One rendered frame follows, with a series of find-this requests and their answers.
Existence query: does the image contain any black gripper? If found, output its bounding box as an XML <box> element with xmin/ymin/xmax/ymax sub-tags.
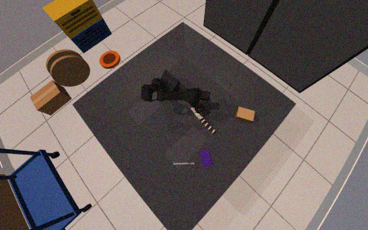
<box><xmin>189</xmin><ymin>102</ymin><xmax>205</xmax><ymax>114</ymax></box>

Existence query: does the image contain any orange rectangular block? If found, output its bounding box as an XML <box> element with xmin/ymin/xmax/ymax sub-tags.
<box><xmin>234</xmin><ymin>107</ymin><xmax>255</xmax><ymax>123</ymax></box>

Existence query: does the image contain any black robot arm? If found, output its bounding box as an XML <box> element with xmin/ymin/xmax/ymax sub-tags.
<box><xmin>141</xmin><ymin>77</ymin><xmax>210</xmax><ymax>104</ymax></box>

